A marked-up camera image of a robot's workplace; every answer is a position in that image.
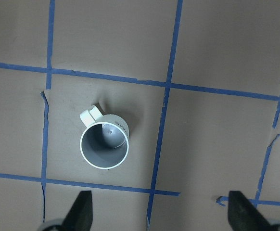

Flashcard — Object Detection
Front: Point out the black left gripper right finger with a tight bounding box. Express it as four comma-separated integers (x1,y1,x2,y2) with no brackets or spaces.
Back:
228,191,276,231

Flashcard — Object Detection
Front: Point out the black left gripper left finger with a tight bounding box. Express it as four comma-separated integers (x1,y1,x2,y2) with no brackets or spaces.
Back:
62,191,93,231

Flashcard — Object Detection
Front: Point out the white mug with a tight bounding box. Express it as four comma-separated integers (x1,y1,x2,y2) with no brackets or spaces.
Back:
79,105,129,169

